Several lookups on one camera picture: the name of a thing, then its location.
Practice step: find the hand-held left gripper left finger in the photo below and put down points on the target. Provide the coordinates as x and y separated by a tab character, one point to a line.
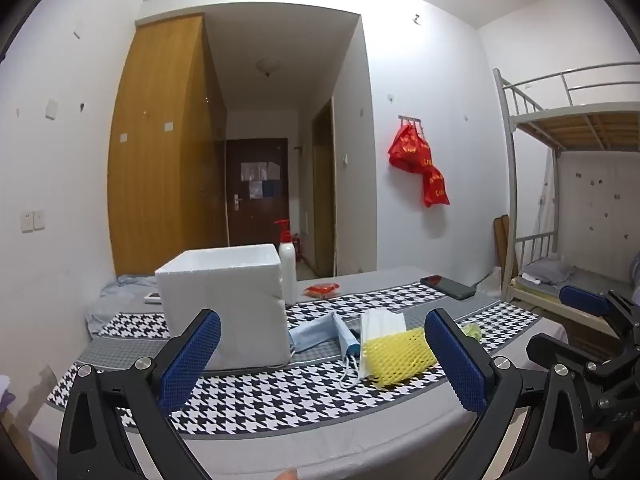
192	360

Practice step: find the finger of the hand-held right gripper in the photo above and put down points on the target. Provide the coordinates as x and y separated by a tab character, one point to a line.
582	300
555	347

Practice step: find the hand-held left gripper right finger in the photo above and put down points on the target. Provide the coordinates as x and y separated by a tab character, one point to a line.
457	365

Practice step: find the yellow foam net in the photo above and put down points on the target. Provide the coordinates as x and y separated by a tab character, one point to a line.
395	355

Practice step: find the white foam box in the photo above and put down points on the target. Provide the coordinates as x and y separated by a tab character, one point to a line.
225	300

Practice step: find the white face mask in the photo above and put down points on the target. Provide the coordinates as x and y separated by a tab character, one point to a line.
380	322

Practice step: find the blue face mask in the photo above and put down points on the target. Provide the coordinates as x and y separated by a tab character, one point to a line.
315	332

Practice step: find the grey folded clothing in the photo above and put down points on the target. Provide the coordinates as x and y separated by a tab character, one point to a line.
550	270

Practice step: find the small white screen device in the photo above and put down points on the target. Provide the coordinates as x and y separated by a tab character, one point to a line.
152	298

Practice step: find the black smartphone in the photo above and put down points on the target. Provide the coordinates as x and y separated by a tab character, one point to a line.
447	287

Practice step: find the wooden planks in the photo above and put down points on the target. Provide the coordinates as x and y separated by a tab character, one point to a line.
502	245

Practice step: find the light blue cloth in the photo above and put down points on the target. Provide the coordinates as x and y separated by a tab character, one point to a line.
120	290

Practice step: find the white hanging cloth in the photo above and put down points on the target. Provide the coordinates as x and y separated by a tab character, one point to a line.
548	200

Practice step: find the grey houndstooth tablecloth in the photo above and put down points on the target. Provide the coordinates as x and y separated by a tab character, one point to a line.
350	390

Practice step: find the white pump bottle red pump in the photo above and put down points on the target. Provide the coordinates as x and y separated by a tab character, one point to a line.
287	270

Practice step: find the red snack packet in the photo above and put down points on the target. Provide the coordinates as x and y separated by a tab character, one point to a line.
322	290

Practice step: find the red fire extinguisher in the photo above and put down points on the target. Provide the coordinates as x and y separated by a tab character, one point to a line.
298	250

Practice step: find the dark brown door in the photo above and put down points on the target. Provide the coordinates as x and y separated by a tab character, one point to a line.
260	220

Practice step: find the grey metal bunk bed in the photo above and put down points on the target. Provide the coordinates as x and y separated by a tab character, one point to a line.
512	160

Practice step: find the red printed bag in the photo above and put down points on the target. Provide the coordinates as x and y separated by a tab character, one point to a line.
407	147
435	185

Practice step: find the paper notices on door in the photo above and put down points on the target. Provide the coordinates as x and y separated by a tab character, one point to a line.
260	175

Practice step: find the wooden wardrobe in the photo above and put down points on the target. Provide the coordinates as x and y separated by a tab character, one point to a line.
160	160

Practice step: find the round ceiling lamp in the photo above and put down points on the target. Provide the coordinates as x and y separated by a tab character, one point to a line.
268	66

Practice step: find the white double wall socket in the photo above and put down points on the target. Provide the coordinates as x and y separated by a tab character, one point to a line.
31	220

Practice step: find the wooden side door frame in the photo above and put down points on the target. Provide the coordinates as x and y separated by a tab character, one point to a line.
332	185

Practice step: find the metal wall hook rack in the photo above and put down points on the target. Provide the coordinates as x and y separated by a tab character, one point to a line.
411	120

